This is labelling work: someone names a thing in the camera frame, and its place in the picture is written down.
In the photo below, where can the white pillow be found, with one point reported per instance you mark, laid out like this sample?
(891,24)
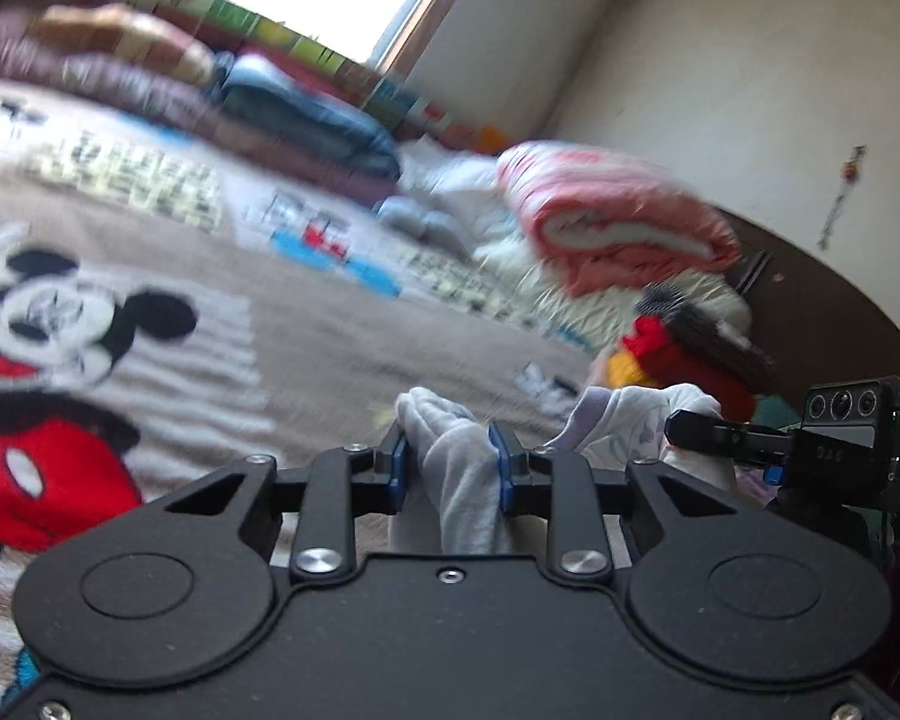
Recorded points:
(450,172)

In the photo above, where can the dark wooden headboard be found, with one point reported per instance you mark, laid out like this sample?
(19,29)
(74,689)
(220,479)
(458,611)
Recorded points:
(832,315)

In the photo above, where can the white quilt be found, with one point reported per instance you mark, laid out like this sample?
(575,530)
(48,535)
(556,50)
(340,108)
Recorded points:
(592,315)

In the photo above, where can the black striped folded garment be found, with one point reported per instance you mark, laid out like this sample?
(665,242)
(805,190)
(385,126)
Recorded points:
(720,345)

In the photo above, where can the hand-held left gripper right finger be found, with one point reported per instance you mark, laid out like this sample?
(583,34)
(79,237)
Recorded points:
(577,510)

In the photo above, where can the pink rolled quilt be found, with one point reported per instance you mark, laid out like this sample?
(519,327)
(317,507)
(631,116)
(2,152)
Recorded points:
(607,202)

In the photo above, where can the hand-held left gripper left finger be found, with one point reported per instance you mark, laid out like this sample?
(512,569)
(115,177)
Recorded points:
(322,510)

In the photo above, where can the colourful foam play mat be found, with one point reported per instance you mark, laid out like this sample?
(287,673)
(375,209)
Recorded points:
(307,52)

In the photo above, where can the light blue plush toy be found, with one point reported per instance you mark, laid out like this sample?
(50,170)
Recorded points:
(427,225)

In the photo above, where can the brown curtain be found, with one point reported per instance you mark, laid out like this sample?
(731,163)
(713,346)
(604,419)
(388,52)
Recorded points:
(435,7)

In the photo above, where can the yellow patterned pillow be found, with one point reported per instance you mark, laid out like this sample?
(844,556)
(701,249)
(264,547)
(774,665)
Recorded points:
(120,41)

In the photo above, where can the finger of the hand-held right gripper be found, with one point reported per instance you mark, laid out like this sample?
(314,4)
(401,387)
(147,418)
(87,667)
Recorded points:
(720,435)

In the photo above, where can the cartoon mouse printed blanket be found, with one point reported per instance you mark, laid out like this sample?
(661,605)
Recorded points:
(270,315)

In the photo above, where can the hanging wall ornament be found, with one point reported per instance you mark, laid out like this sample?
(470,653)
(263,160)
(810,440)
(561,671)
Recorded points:
(844,187)

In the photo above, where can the white garment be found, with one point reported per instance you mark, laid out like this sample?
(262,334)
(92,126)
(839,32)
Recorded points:
(457,465)

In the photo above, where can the yellow folded garment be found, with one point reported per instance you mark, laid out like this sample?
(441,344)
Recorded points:
(626,371)

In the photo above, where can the purple quilt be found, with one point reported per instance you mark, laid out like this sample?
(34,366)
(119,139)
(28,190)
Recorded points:
(120,86)

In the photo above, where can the red folded garment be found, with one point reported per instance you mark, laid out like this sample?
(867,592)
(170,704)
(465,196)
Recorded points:
(667,367)

